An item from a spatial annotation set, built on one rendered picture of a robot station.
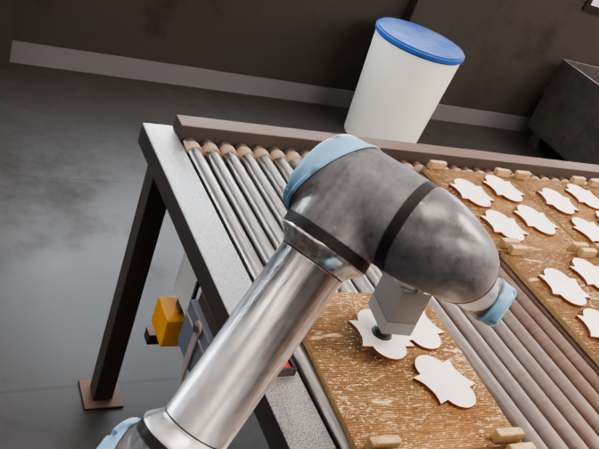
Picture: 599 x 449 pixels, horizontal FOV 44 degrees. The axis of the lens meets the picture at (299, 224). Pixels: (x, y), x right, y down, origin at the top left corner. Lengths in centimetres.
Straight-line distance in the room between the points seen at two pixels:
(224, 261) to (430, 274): 80
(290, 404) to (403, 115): 340
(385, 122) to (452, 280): 377
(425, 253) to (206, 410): 30
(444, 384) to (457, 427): 10
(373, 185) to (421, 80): 367
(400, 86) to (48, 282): 248
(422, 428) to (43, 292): 174
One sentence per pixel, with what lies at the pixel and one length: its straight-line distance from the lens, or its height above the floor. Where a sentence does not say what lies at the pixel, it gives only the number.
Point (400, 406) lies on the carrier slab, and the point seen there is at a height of 94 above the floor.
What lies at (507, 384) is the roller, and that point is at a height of 91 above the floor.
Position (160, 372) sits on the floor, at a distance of 259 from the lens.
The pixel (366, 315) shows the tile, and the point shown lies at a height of 96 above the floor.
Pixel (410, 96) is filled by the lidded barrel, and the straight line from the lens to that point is 451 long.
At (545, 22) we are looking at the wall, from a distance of 583.
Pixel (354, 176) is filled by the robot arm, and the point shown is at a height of 145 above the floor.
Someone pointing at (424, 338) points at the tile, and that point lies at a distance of 154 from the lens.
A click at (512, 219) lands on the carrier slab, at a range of 221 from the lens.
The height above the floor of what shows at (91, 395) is 1.
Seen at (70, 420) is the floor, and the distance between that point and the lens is 239.
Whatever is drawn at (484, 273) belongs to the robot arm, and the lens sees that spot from 86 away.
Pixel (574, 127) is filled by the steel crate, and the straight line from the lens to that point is 571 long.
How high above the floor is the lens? 180
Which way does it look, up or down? 30 degrees down
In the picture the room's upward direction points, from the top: 22 degrees clockwise
